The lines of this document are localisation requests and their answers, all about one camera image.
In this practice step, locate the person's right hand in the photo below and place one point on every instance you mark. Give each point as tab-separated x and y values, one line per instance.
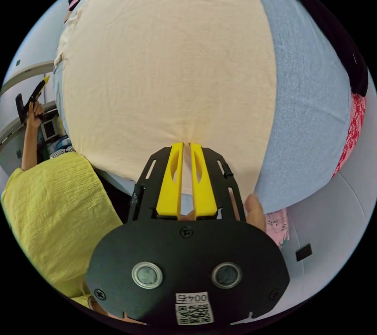
255	212

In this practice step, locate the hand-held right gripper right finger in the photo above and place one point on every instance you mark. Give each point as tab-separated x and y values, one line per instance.
203	184

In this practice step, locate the person's left hand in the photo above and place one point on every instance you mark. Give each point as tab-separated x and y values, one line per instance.
35	115

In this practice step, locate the bed with blue-grey sheet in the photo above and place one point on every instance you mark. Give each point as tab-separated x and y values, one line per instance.
309	111

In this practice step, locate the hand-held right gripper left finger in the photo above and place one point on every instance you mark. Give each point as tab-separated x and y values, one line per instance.
168	184

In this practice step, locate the person's body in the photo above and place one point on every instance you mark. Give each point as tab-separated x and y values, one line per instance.
53	211

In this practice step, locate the person's left forearm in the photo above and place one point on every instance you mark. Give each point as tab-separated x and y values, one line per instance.
29	146

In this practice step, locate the beige t-shirt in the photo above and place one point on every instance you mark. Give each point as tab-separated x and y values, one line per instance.
165	69

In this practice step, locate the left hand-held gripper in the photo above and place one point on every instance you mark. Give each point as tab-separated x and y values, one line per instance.
33	99

